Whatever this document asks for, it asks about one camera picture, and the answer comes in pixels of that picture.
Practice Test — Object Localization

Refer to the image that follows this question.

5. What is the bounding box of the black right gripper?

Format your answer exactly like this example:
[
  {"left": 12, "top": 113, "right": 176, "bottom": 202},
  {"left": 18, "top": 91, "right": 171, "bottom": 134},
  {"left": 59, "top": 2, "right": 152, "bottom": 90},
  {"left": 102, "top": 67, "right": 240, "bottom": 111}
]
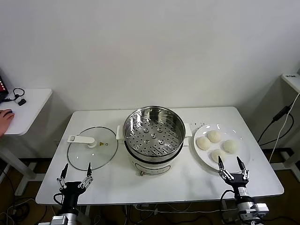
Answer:
[{"left": 217, "top": 156, "right": 249, "bottom": 199}]

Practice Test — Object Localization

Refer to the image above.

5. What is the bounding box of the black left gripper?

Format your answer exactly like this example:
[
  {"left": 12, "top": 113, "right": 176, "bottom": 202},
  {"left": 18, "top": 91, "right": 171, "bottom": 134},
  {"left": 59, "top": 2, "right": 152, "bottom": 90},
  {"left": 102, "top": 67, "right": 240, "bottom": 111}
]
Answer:
[{"left": 56, "top": 162, "right": 94, "bottom": 209}]

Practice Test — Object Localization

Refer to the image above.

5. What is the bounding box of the white steamed baozi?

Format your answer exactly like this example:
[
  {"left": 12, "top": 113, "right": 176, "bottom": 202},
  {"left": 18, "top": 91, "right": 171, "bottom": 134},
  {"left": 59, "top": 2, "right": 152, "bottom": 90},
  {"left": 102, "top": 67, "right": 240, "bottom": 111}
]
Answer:
[
  {"left": 196, "top": 136, "right": 211, "bottom": 150},
  {"left": 210, "top": 149, "right": 227, "bottom": 164},
  {"left": 207, "top": 130, "right": 222, "bottom": 143},
  {"left": 222, "top": 140, "right": 240, "bottom": 154}
]

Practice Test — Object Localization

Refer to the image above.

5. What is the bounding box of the stainless steel steamer basket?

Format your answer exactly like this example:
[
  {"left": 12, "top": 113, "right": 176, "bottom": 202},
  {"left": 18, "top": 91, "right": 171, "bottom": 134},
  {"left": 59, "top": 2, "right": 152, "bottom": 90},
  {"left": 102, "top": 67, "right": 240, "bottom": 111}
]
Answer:
[{"left": 116, "top": 105, "right": 193, "bottom": 158}]

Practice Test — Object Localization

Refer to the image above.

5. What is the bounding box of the person's bare hand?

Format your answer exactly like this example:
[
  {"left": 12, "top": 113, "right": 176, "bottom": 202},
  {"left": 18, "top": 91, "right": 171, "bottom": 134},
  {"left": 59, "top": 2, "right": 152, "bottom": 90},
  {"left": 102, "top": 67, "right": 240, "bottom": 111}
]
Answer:
[{"left": 0, "top": 109, "right": 15, "bottom": 137}]

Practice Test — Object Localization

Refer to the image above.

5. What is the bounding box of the white round plate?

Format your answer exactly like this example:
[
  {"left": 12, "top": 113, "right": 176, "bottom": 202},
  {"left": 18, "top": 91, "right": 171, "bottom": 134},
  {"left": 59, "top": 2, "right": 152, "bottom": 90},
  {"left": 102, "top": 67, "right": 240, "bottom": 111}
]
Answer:
[{"left": 193, "top": 124, "right": 251, "bottom": 173}]

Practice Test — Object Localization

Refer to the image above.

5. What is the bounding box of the white electric cooker base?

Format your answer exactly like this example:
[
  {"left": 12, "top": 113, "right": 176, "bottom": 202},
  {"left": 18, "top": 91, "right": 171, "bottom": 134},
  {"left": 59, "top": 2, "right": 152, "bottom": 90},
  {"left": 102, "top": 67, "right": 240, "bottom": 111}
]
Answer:
[{"left": 124, "top": 140, "right": 186, "bottom": 176}]

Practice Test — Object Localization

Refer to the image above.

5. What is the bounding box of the white side table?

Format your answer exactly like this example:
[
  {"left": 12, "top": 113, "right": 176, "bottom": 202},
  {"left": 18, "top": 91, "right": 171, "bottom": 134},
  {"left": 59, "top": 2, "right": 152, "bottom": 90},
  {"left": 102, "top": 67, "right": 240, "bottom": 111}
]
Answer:
[{"left": 0, "top": 88, "right": 53, "bottom": 196}]

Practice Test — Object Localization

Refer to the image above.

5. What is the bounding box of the red black device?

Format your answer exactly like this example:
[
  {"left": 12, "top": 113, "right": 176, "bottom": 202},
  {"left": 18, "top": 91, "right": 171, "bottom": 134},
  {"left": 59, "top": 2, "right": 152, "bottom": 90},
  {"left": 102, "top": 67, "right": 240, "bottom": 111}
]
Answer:
[{"left": 0, "top": 67, "right": 9, "bottom": 102}]

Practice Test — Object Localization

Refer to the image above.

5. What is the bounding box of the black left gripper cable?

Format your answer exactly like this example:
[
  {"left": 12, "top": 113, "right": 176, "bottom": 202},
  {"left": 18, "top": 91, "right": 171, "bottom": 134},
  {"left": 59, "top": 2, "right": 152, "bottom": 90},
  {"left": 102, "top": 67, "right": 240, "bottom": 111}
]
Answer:
[{"left": 53, "top": 192, "right": 64, "bottom": 207}]

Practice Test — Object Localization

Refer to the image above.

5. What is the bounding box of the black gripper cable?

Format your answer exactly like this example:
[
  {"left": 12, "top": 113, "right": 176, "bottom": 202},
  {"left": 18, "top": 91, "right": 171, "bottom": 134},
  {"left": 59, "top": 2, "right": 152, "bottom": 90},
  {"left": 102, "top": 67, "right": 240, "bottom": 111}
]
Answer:
[
  {"left": 53, "top": 192, "right": 64, "bottom": 207},
  {"left": 221, "top": 189, "right": 237, "bottom": 211}
]

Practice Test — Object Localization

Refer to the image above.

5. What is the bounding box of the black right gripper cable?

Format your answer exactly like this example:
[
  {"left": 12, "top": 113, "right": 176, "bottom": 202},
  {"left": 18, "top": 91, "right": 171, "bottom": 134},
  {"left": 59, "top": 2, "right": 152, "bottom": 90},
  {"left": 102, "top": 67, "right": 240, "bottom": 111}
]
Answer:
[{"left": 221, "top": 189, "right": 237, "bottom": 211}]

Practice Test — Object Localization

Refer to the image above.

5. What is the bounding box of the glass lid white handle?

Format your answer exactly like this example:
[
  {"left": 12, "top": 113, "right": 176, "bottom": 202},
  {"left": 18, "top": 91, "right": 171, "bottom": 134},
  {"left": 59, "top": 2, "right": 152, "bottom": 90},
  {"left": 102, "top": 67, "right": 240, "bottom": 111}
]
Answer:
[{"left": 67, "top": 126, "right": 119, "bottom": 171}]

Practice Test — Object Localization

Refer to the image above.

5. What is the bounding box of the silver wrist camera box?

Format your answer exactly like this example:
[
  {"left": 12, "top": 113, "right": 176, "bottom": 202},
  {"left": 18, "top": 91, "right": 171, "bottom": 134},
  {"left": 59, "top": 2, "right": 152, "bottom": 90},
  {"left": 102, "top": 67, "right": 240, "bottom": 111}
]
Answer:
[{"left": 252, "top": 202, "right": 269, "bottom": 214}]

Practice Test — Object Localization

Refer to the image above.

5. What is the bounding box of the white hanging cable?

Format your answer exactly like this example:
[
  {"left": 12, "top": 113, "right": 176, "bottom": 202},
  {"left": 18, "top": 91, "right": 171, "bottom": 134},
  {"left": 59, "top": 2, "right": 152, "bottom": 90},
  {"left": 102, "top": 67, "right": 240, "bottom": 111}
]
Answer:
[{"left": 269, "top": 92, "right": 300, "bottom": 164}]

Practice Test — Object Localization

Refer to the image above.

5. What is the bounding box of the black floor cable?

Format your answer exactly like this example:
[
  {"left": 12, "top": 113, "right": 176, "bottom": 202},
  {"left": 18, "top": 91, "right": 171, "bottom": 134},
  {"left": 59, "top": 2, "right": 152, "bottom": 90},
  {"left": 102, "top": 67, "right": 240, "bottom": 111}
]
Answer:
[{"left": 0, "top": 164, "right": 16, "bottom": 225}]

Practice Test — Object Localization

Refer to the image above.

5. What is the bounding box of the black power adapter cable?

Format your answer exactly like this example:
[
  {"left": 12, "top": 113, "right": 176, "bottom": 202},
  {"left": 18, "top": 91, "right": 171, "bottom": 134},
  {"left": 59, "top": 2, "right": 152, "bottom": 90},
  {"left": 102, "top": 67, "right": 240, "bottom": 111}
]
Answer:
[{"left": 257, "top": 105, "right": 295, "bottom": 143}]

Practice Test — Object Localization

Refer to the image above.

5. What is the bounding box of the black looped cable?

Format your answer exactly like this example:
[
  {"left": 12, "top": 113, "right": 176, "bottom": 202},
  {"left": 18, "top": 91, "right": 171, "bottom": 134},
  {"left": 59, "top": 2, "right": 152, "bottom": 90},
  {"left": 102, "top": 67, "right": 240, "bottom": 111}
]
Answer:
[{"left": 1, "top": 87, "right": 26, "bottom": 102}]

